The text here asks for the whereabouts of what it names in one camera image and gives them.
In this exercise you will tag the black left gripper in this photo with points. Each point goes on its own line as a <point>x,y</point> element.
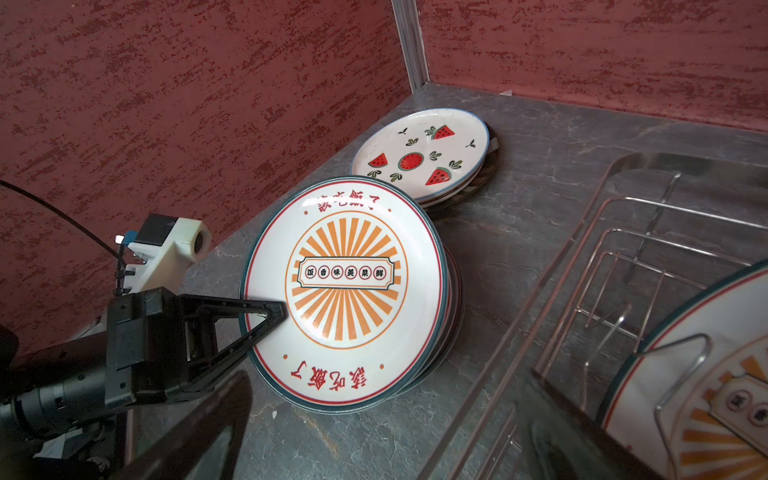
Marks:
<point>164,348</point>

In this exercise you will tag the strawberry pattern white plate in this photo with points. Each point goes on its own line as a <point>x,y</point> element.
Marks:
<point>426,154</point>

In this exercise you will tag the dark striped rim plate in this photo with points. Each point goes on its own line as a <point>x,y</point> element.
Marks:
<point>484,174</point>

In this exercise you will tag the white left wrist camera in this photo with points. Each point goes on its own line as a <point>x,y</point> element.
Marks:
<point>167,246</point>

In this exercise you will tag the aluminium left corner post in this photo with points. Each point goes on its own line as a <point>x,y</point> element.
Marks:
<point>412,44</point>

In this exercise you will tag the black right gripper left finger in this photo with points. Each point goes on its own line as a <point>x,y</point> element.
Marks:
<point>204,445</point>

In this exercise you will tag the chrome wire dish rack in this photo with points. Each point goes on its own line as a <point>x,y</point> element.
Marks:
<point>653,230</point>

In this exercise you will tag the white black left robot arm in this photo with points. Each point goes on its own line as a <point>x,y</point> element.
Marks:
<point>55,391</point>

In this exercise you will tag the orange sunburst white plate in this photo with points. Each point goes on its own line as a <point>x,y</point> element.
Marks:
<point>692,402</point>

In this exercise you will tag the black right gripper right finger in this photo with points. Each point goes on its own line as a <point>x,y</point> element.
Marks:
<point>560,441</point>

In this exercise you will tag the red rimmed white plate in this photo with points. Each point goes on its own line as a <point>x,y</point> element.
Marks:
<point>453,326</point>

